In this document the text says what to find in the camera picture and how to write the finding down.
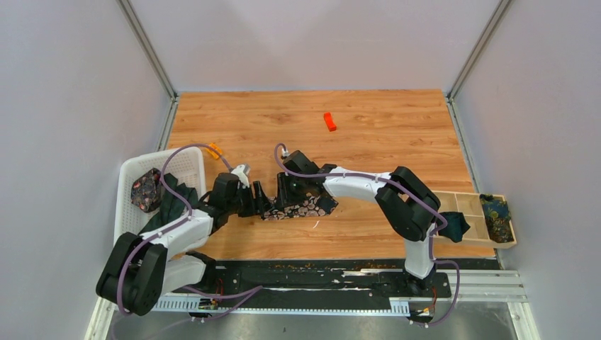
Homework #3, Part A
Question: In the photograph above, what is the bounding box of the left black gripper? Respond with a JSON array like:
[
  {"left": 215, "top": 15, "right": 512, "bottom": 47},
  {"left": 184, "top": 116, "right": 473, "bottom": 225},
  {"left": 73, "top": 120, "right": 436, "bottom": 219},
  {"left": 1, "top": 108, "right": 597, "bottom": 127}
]
[{"left": 226, "top": 181, "right": 274, "bottom": 217}]

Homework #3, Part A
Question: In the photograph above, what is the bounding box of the black pink rose tie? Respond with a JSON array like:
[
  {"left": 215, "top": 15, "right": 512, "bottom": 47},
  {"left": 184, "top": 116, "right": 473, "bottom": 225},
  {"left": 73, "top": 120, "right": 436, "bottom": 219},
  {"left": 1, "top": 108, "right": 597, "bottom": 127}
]
[{"left": 260, "top": 194, "right": 339, "bottom": 220}]

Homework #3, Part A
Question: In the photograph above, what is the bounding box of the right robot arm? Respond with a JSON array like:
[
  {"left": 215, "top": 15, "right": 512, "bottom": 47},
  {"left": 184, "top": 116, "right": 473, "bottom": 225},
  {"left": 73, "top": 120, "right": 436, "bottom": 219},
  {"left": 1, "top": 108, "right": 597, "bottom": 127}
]
[{"left": 274, "top": 143, "right": 448, "bottom": 296}]

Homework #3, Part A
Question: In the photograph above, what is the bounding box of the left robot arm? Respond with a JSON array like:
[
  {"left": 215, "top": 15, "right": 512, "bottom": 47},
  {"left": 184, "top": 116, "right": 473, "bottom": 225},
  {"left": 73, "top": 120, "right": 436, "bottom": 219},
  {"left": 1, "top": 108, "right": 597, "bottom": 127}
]
[{"left": 96, "top": 173, "right": 266, "bottom": 316}]

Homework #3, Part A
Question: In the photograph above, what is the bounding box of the orange plastic block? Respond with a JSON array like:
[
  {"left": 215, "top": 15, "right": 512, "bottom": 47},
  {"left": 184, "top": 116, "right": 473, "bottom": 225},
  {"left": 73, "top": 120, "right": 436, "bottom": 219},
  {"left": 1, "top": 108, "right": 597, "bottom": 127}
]
[{"left": 207, "top": 143, "right": 223, "bottom": 160}]

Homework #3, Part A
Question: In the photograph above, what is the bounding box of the red plastic block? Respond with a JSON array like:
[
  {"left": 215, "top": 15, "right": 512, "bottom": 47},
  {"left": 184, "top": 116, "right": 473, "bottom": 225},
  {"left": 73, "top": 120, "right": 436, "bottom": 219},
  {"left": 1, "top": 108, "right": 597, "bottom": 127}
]
[{"left": 323, "top": 112, "right": 337, "bottom": 132}]

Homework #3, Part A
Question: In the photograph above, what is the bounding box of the white perforated plastic basket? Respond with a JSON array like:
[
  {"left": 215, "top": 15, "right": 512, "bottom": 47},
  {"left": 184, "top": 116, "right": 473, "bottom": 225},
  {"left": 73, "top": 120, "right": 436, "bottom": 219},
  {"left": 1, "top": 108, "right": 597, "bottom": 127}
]
[{"left": 114, "top": 147, "right": 211, "bottom": 259}]

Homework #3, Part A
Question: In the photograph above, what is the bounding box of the dark green tie in basket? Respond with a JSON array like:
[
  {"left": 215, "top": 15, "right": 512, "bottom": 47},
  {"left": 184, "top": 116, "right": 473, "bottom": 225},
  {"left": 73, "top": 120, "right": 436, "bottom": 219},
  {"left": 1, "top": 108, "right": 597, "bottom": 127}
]
[{"left": 139, "top": 174, "right": 198, "bottom": 234}]

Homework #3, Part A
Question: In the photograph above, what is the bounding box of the dark floral tie in basket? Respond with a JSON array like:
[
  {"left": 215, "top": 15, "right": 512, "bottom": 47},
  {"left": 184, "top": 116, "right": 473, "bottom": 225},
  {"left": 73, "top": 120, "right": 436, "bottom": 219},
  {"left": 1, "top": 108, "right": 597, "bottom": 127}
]
[{"left": 130, "top": 168, "right": 162, "bottom": 213}]

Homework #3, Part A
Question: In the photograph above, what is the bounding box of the dark teal tie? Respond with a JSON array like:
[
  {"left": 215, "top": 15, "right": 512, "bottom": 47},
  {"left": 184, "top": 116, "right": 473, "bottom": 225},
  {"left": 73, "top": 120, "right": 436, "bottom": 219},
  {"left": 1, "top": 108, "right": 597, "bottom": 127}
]
[{"left": 438, "top": 212, "right": 471, "bottom": 243}]

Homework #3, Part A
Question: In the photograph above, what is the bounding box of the wooden compartment box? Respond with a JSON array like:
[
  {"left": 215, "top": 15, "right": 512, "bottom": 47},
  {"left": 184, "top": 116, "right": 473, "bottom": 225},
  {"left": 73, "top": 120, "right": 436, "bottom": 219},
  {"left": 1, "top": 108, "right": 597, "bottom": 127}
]
[{"left": 433, "top": 191, "right": 517, "bottom": 249}]

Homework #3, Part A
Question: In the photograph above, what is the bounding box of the blue gold patterned tie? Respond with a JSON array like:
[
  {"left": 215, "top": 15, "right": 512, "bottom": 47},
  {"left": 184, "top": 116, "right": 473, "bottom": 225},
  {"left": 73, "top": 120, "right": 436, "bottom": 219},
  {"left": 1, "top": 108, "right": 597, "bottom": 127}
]
[{"left": 479, "top": 194, "right": 515, "bottom": 243}]

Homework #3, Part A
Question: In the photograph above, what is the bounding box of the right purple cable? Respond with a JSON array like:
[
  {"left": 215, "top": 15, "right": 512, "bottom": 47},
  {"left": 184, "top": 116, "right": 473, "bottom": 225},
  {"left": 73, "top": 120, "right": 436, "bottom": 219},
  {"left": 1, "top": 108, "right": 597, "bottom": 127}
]
[{"left": 274, "top": 142, "right": 462, "bottom": 328}]

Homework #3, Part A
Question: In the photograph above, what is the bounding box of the purple cable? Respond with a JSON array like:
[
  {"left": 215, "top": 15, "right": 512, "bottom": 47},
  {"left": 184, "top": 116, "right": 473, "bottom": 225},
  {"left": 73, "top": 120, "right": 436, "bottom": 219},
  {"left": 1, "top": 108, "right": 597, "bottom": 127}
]
[
  {"left": 274, "top": 142, "right": 462, "bottom": 328},
  {"left": 115, "top": 143, "right": 236, "bottom": 316}
]

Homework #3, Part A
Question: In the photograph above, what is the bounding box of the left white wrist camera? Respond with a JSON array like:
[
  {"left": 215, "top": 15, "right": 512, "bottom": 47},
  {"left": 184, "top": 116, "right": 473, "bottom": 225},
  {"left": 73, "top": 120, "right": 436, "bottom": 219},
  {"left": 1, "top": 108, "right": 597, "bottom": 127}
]
[{"left": 230, "top": 164, "right": 251, "bottom": 188}]

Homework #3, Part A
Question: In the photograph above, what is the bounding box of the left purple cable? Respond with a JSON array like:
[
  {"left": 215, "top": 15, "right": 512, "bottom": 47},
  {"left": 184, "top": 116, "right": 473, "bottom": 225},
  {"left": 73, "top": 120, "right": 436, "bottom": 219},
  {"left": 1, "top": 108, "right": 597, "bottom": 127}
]
[{"left": 115, "top": 143, "right": 236, "bottom": 316}]

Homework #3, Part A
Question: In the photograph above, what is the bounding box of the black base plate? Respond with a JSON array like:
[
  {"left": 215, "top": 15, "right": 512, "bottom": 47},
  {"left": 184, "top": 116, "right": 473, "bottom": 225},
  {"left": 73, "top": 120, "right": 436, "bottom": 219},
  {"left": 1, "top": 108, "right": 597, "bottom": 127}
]
[{"left": 194, "top": 259, "right": 452, "bottom": 311}]

